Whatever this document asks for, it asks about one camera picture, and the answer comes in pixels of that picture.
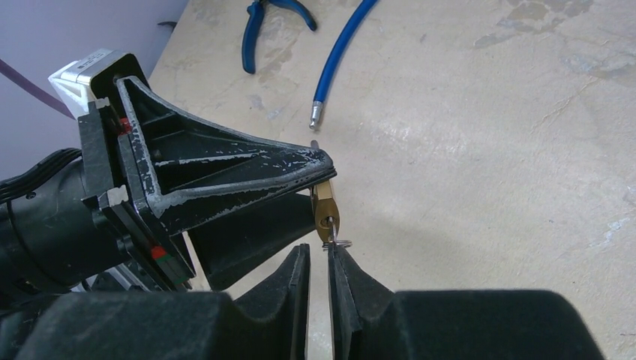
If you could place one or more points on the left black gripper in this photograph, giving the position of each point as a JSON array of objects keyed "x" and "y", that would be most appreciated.
[{"x": 153, "y": 171}]

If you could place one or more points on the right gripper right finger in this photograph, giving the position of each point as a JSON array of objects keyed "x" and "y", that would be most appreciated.
[{"x": 369, "y": 321}]

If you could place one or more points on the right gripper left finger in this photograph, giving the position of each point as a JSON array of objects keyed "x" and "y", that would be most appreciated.
[{"x": 267, "y": 322}]

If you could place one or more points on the small silver key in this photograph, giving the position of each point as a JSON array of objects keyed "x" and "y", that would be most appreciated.
[{"x": 333, "y": 236}]

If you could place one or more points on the brass padlock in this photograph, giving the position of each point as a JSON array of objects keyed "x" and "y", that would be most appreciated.
[{"x": 324, "y": 205}]

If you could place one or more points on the blue cable lock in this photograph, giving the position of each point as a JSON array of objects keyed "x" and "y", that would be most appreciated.
[{"x": 334, "y": 59}]

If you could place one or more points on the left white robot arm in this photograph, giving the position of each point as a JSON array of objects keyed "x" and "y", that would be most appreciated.
[{"x": 46, "y": 227}]

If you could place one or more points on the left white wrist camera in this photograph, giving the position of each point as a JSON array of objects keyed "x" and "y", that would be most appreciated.
[{"x": 85, "y": 80}]

